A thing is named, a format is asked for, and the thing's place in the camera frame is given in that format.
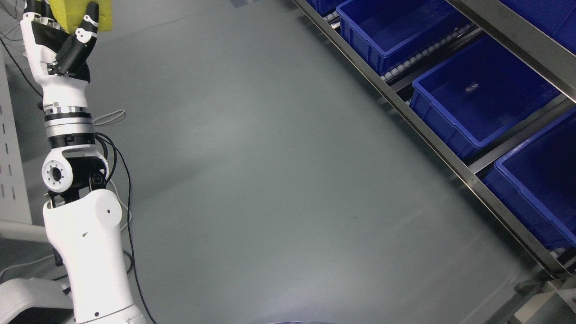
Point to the blue plastic bin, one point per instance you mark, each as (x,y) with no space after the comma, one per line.
(536,181)
(477,95)
(387,33)

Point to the metal roller shelf rack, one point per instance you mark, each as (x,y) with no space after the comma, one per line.
(396,87)

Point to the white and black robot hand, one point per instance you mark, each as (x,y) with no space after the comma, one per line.
(58,59)

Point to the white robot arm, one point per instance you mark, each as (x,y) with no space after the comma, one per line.
(83,220)

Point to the white perforated panel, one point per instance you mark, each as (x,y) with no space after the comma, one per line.
(14,202)

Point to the yellow foam block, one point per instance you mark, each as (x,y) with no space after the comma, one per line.
(70,13)

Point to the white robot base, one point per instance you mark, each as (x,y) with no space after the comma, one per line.
(34,301)

